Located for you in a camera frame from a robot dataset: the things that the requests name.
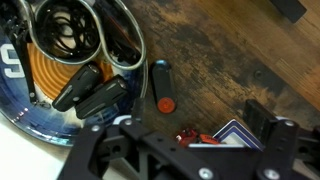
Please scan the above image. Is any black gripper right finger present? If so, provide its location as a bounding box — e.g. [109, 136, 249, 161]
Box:
[242, 99, 320, 180]

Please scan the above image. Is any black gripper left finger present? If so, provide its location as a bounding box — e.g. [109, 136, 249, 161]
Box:
[57, 98, 215, 180]

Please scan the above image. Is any small red bike light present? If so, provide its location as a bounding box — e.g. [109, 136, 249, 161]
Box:
[175, 128, 202, 148]

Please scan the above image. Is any dark round plate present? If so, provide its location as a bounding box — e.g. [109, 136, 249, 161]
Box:
[0, 0, 149, 148]

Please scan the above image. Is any blue white square tray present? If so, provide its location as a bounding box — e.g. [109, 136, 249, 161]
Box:
[188, 119, 267, 152]

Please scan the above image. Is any black bike light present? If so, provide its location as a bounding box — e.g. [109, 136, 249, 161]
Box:
[52, 63, 102, 113]
[74, 74, 129, 120]

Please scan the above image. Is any black light with red button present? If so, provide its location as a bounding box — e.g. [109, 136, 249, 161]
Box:
[149, 59, 178, 115]

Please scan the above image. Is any orange ribbed disc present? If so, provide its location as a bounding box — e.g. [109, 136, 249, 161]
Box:
[27, 42, 116, 101]

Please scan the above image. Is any black rectangular remote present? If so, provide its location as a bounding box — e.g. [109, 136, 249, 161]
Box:
[269, 0, 308, 24]

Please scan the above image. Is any black cord bundle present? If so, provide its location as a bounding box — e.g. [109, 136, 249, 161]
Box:
[35, 4, 98, 60]

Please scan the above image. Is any thin black bracket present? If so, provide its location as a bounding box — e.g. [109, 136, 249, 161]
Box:
[0, 14, 38, 104]

